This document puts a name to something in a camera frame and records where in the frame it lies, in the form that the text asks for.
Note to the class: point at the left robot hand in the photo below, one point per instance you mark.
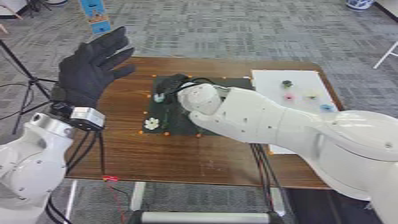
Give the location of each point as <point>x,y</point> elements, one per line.
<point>89,73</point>

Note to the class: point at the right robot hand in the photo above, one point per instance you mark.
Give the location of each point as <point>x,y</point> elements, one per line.
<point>169,85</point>

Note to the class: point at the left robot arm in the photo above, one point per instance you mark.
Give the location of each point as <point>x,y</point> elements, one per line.
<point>29,173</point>

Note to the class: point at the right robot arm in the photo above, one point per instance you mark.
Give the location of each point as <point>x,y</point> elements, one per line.
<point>308,133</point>

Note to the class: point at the black tripod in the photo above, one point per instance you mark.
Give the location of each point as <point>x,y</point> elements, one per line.
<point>27,83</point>

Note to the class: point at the white flower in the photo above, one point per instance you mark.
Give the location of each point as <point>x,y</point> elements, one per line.
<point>151,123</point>

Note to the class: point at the dark mat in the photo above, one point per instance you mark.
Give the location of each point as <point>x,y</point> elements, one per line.
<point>178,126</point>

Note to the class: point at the blue banner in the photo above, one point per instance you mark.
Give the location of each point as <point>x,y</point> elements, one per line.
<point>95,15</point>

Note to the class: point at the white sheet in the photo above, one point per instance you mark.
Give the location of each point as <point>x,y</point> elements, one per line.
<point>295,126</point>

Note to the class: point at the white chair leg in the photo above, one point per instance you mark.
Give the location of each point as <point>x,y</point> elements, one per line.
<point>386,55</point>

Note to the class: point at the pale grey bar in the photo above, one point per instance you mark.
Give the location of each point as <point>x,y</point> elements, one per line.
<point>205,218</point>

